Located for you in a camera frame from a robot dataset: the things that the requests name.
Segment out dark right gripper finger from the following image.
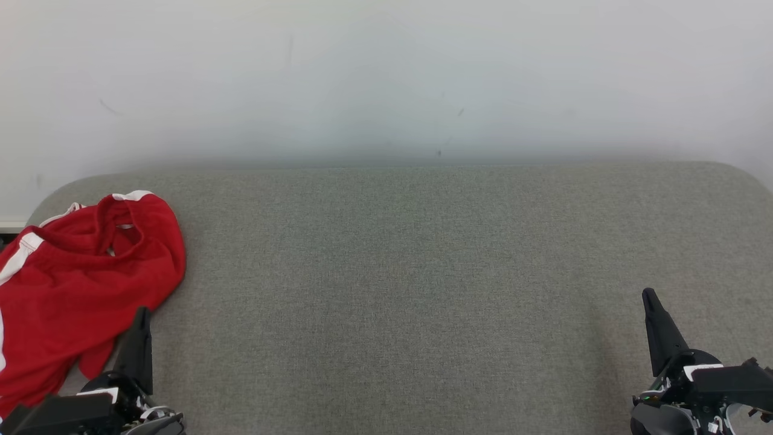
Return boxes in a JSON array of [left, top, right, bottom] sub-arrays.
[[641, 288, 690, 379]]

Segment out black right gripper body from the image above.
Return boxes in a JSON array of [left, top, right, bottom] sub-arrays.
[[632, 349, 773, 424]]

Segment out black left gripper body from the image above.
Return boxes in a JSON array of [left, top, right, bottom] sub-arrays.
[[0, 370, 155, 435]]

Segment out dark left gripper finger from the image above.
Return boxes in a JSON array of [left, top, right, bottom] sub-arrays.
[[114, 306, 154, 394]]

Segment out red Bulls 23 shorts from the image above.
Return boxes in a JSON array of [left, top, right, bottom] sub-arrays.
[[0, 190, 187, 419]]

